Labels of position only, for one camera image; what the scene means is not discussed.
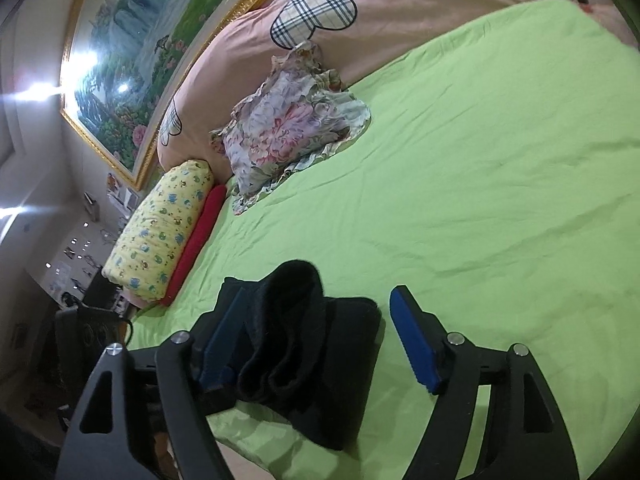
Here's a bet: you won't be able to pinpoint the gold framed landscape painting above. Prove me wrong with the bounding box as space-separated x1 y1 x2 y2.
60 0 311 192

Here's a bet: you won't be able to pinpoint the black pants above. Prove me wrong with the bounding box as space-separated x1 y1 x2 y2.
200 259 383 452

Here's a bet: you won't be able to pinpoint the black chair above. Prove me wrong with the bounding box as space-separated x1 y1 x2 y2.
37 305 133 411

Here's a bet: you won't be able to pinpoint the pink duvet with plaid hearts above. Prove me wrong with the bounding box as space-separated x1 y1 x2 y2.
156 0 591 181

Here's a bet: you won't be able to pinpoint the red pillow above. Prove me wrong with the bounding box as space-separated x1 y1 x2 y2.
161 185 228 307

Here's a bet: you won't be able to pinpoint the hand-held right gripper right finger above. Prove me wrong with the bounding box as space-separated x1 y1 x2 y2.
389 285 581 480

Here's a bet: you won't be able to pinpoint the floral ruffled pillow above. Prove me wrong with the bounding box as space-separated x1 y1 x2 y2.
210 42 372 217

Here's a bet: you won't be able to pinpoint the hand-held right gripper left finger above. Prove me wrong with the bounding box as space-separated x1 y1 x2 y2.
54 287 248 480

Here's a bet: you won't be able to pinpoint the yellow printed pillow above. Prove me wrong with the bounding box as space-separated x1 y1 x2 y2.
101 159 215 303

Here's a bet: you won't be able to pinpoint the green bed sheet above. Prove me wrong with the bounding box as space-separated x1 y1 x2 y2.
132 0 640 480

